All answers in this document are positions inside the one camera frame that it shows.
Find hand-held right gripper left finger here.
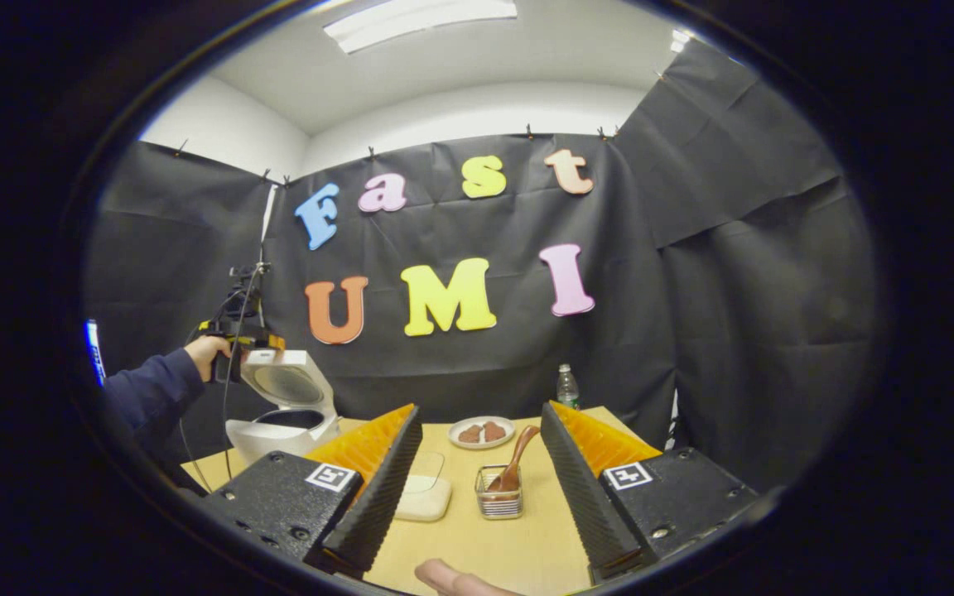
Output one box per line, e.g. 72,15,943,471
200,403,424,580

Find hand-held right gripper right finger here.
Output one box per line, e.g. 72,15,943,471
541,401,764,584

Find cream rice container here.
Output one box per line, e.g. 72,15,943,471
394,451,453,522

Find brown wooden spoon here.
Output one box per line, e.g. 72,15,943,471
487,425,541,495

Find metal wire chopstick holder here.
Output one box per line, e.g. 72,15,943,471
475,464,524,520

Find white rice cooker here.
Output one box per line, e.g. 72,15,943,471
224,349,341,464

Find white plate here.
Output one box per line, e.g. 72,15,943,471
448,416,516,450

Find clear plastic water bottle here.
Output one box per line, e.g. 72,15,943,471
556,363,581,411

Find computer monitor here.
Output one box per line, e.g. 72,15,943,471
84,319,107,387

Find black backdrop cloth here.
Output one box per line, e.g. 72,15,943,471
84,37,879,497

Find large ceiling light panel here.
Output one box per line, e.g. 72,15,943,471
324,0,519,55

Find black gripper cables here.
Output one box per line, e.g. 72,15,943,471
177,186,272,489

